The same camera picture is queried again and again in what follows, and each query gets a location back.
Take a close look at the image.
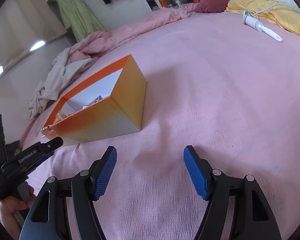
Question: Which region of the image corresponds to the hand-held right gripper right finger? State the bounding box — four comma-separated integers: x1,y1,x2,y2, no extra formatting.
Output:
183,145,282,240

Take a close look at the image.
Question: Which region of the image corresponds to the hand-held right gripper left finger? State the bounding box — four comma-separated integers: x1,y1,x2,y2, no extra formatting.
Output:
19,146,117,240

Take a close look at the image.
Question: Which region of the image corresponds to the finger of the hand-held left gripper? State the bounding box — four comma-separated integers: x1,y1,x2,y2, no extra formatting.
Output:
27,151,54,172
37,137,64,153

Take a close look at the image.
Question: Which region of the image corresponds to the orange cardboard box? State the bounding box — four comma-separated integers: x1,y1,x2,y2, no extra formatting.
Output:
44,54,147,147

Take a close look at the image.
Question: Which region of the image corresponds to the person's left hand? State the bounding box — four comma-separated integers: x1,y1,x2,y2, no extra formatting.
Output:
0,185,35,230

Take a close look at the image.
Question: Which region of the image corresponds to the black patterned cloth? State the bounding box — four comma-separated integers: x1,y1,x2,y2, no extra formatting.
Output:
5,141,24,155

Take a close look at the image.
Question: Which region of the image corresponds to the flat studded packet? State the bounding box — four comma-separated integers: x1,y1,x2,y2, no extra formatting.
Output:
84,95,104,109

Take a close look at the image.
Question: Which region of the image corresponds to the crumpled white cloth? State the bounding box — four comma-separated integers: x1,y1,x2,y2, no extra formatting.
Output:
28,47,94,119

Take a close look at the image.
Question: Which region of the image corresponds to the pink duvet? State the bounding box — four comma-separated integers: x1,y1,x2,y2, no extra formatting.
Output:
65,4,203,58

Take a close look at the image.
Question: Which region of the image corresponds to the light green garment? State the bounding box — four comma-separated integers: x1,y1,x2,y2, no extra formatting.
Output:
55,0,104,42

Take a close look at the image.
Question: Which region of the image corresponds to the white slatted panel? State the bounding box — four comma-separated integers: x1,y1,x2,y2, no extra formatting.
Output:
95,0,153,32

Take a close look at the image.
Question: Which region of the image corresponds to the white lint roller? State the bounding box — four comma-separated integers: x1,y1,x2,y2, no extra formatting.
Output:
244,11,283,43

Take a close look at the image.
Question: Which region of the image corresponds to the yellow pillow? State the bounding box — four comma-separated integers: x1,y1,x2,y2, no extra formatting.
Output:
225,0,300,39

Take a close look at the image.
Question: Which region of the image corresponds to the white cable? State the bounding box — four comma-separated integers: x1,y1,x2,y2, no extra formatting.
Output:
244,2,300,18

